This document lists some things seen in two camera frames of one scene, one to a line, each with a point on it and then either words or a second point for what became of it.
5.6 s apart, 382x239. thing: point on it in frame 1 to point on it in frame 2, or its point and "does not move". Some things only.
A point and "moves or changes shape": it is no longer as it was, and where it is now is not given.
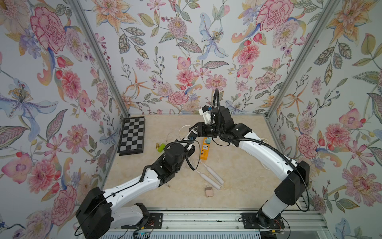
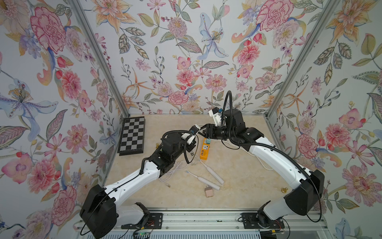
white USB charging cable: [181, 128] moves or changes shape
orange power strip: [205, 150] does not move
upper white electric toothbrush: [213, 174] does not move
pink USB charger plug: [209, 191] does not move
